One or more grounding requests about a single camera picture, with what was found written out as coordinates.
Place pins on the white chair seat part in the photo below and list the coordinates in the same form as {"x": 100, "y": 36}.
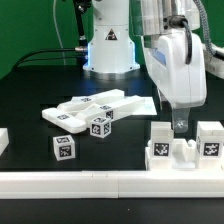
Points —
{"x": 183, "y": 156}

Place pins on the white long bar part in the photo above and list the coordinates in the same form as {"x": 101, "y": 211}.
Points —
{"x": 115, "y": 110}

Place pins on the white bar part upper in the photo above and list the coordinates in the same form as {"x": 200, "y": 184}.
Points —
{"x": 82, "y": 102}

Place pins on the white left fence piece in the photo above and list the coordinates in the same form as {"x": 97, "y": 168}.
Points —
{"x": 4, "y": 140}

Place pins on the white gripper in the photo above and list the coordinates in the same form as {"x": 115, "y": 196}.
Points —
{"x": 182, "y": 84}

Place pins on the white flat chair part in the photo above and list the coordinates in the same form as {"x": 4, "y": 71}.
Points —
{"x": 64, "y": 120}

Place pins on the white tagged cube middle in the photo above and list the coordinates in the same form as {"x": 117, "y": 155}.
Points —
{"x": 100, "y": 127}

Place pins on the white flat plate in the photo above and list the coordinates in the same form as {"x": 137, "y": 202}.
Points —
{"x": 146, "y": 107}

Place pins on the white tagged cube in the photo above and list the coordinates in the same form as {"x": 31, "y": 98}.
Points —
{"x": 64, "y": 147}
{"x": 100, "y": 127}

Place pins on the white tagged cube front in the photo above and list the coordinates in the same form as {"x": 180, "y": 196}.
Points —
{"x": 64, "y": 147}

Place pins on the white front fence rail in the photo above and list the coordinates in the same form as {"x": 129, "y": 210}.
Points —
{"x": 109, "y": 184}

